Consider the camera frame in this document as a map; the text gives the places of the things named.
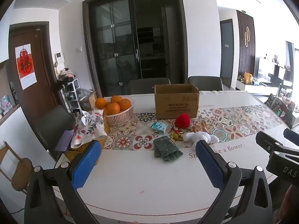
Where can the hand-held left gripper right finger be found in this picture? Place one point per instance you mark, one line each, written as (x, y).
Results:
(210, 165)

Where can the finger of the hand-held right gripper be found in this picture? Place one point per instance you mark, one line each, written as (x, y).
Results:
(265, 140)
(292, 134)

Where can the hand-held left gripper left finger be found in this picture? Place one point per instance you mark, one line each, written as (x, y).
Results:
(86, 165)

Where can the white plush toy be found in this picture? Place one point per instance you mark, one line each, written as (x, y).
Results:
(193, 137)

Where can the rose gold foil packet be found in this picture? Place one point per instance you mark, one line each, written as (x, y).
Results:
(199, 127)

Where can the gold and red small trinket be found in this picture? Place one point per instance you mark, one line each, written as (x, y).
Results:
(176, 135)

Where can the green knitted gloves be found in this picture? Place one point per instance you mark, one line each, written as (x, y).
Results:
(163, 147)

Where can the red plush pompom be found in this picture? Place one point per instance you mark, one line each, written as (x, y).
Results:
(183, 121)

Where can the blue tissue pack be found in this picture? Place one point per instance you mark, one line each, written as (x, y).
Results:
(158, 127)

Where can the brown cardboard box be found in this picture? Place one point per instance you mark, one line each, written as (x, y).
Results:
(175, 105)

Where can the patterned armchair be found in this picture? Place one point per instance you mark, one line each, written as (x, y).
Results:
(278, 105)

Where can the purple comb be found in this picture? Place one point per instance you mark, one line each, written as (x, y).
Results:
(64, 141)

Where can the floral cloth bag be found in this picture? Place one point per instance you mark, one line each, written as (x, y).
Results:
(91, 126)

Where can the dark dining chair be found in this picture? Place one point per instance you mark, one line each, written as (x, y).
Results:
(53, 126)

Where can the white television cabinet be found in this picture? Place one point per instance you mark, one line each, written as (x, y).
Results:
(252, 87)

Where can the white plastic fruit basket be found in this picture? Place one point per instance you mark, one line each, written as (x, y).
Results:
(119, 117)

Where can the orange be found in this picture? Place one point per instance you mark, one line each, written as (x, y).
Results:
(125, 103)
(107, 104)
(112, 108)
(101, 103)
(116, 99)

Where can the white patterned tablecloth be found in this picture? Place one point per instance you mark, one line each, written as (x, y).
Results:
(151, 191)

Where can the cardboard box with grey bag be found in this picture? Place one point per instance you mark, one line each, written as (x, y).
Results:
(87, 101)

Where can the yellow paper bag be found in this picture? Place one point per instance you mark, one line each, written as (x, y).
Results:
(248, 77)

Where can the wooden chair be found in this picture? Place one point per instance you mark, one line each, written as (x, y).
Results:
(21, 170)

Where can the television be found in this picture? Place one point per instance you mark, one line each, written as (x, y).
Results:
(266, 70)

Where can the white shoe rack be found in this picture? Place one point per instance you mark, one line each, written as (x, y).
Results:
(72, 95)

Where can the grey dining chair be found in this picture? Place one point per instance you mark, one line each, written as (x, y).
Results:
(205, 82)
(149, 86)

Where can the pile of clothes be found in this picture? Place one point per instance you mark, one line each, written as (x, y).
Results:
(66, 74)

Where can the dark interior door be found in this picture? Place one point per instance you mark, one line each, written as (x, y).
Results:
(226, 51)

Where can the brown entrance door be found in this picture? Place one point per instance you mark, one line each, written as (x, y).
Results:
(44, 74)

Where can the red and white door poster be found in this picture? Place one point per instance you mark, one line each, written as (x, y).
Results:
(25, 67)

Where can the dark glass sliding door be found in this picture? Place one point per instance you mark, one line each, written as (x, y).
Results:
(116, 51)

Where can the dark slatted wall panel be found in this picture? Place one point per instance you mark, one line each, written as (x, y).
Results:
(245, 56)

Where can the white wall intercom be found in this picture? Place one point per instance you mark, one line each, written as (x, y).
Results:
(59, 57)

